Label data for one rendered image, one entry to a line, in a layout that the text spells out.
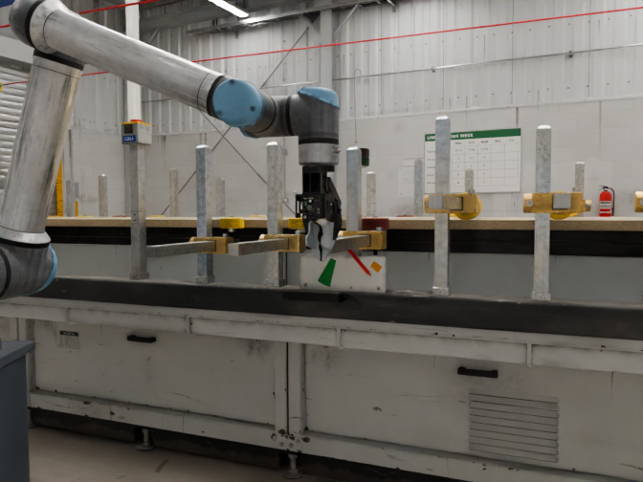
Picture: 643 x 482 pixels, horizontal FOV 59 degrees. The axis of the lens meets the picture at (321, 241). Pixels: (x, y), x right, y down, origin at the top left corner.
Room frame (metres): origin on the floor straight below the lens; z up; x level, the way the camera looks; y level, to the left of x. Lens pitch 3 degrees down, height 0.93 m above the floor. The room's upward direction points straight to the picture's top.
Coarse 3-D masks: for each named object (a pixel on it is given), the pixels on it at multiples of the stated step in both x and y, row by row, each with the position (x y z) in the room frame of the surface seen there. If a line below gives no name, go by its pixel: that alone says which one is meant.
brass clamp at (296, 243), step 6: (264, 234) 1.72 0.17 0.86; (270, 234) 1.69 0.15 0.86; (276, 234) 1.69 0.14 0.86; (282, 234) 1.69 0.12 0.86; (288, 234) 1.69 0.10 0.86; (294, 234) 1.69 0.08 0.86; (288, 240) 1.67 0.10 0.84; (294, 240) 1.66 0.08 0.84; (300, 240) 1.67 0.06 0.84; (288, 246) 1.67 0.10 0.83; (294, 246) 1.66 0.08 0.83; (300, 246) 1.66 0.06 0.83
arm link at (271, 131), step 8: (272, 96) 1.28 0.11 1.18; (280, 96) 1.27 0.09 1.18; (288, 96) 1.26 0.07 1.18; (280, 104) 1.24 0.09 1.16; (288, 104) 1.24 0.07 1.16; (280, 112) 1.24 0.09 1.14; (288, 112) 1.24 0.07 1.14; (280, 120) 1.24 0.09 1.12; (288, 120) 1.24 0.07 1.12; (240, 128) 1.27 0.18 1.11; (272, 128) 1.24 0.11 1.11; (280, 128) 1.25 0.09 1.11; (288, 128) 1.25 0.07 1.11; (248, 136) 1.29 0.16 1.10; (256, 136) 1.29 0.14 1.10; (264, 136) 1.28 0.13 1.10; (272, 136) 1.29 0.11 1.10; (280, 136) 1.28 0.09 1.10; (288, 136) 1.28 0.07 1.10
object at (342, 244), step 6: (336, 240) 1.33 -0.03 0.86; (342, 240) 1.36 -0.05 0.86; (348, 240) 1.41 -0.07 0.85; (354, 240) 1.45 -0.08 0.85; (360, 240) 1.49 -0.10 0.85; (366, 240) 1.55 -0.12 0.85; (336, 246) 1.33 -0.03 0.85; (342, 246) 1.36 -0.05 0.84; (348, 246) 1.41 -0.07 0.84; (354, 246) 1.45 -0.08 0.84; (360, 246) 1.49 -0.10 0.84; (366, 246) 1.55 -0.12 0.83; (330, 252) 1.29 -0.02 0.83
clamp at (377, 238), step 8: (344, 232) 1.60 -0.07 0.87; (352, 232) 1.59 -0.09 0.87; (360, 232) 1.58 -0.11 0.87; (368, 232) 1.57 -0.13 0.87; (376, 232) 1.57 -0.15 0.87; (384, 232) 1.58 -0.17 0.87; (376, 240) 1.57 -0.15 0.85; (384, 240) 1.58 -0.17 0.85; (360, 248) 1.58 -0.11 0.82; (368, 248) 1.57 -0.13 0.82; (376, 248) 1.57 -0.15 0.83; (384, 248) 1.58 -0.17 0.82
